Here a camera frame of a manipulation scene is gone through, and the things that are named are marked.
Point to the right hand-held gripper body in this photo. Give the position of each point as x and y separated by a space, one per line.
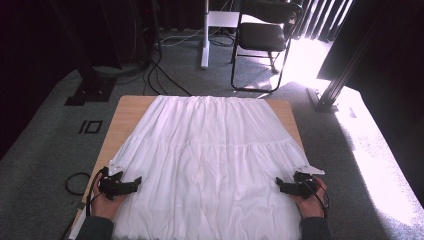
305 186

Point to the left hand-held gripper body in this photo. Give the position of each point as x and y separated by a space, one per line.
108 186

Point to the white skirt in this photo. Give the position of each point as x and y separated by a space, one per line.
210 160

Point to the person's right hand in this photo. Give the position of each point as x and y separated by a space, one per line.
310 206

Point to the person's left hand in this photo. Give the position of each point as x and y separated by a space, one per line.
105 206

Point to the grey tape piece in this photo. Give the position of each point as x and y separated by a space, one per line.
81 206

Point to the black metal profile stand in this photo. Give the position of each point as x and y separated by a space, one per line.
328 98

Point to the black folding chair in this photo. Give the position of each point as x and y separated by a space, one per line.
263 36

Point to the black curtain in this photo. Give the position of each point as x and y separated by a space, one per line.
393 66

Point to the dark equipment rack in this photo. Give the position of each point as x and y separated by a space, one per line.
133 30

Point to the white desk leg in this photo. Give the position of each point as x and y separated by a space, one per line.
207 40

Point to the dark striped curtain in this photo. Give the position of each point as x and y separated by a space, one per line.
320 20

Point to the black stand with base plate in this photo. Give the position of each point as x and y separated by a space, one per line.
91 90

